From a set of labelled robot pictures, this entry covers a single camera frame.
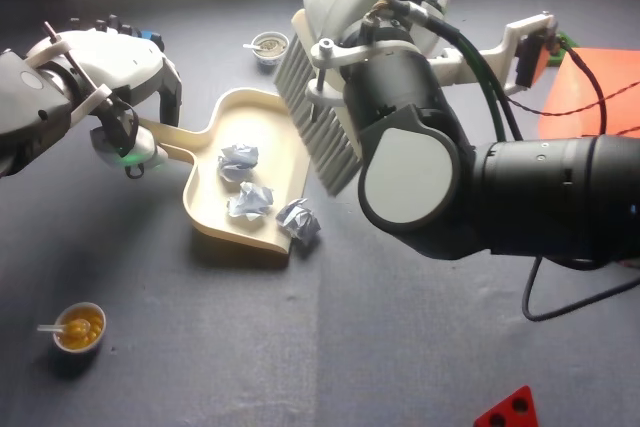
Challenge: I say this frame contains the white paper ball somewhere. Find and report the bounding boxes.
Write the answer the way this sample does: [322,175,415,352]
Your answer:
[217,143,260,183]
[275,197,322,247]
[227,181,275,222]

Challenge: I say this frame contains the small bowl of greenish soup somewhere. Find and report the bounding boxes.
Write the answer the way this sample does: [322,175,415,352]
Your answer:
[243,30,291,73]

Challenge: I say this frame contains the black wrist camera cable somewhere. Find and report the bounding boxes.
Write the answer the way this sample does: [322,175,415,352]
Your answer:
[522,39,640,323]

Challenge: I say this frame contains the wrist camera on white bracket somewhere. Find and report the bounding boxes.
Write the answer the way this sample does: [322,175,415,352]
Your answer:
[432,10,560,91]

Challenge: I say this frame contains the small bowl of yellow food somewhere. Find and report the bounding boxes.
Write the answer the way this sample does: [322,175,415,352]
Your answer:
[37,301,107,354]

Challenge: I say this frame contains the orange square block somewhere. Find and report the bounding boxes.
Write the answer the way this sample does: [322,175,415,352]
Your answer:
[537,46,640,139]

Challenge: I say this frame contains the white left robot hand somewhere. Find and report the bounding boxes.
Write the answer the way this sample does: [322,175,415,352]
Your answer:
[24,14,184,179]

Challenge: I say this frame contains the green block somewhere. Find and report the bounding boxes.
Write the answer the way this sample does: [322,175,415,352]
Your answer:
[547,31,580,68]

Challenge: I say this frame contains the cream plastic dustpan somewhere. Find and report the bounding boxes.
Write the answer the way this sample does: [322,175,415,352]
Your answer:
[137,88,315,256]

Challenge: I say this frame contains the green cable on right arm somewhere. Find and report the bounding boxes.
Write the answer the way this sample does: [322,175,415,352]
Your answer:
[367,0,524,143]

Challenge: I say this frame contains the red triangle block with holes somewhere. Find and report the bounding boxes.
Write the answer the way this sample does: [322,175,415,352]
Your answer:
[473,385,541,427]

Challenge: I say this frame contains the red black twisted wire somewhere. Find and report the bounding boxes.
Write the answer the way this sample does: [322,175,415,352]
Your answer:
[499,79,640,118]

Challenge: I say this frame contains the grey table cloth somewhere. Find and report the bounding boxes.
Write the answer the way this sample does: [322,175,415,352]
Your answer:
[0,0,640,427]

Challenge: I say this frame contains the cream hand broom grey bristles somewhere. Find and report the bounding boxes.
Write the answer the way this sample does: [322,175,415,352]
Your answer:
[273,0,446,197]

